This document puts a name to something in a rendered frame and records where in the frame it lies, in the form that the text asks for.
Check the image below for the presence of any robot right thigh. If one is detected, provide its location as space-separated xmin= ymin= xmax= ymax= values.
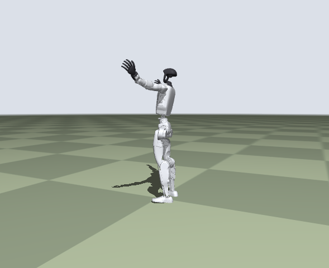
xmin=160 ymin=129 xmax=174 ymax=167

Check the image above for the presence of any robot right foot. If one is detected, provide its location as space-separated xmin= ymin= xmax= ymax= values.
xmin=164 ymin=190 xmax=178 ymax=197

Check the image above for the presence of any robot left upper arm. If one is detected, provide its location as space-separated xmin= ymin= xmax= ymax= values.
xmin=145 ymin=83 xmax=168 ymax=94

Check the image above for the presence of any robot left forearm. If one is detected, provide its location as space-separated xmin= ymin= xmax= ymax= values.
xmin=135 ymin=75 xmax=154 ymax=88

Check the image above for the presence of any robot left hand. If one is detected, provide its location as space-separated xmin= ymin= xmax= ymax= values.
xmin=122 ymin=59 xmax=138 ymax=80

